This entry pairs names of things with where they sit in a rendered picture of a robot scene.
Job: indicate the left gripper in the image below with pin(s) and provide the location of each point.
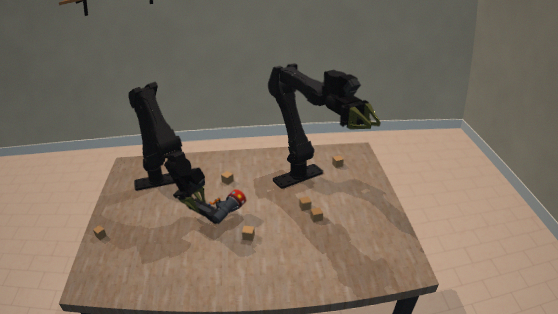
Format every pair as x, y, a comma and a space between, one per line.
355, 118

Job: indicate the small tan block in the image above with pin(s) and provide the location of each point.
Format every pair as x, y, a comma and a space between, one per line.
227, 177
248, 233
99, 232
316, 214
305, 203
337, 161

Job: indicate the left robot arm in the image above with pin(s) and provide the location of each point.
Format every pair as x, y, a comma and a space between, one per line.
300, 148

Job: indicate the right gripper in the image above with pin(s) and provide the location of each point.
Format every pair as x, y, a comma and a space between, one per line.
187, 195

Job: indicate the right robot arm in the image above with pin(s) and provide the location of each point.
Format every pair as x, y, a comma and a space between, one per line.
164, 141

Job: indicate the red and grey hose nozzle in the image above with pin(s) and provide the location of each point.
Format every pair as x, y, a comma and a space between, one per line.
235, 200

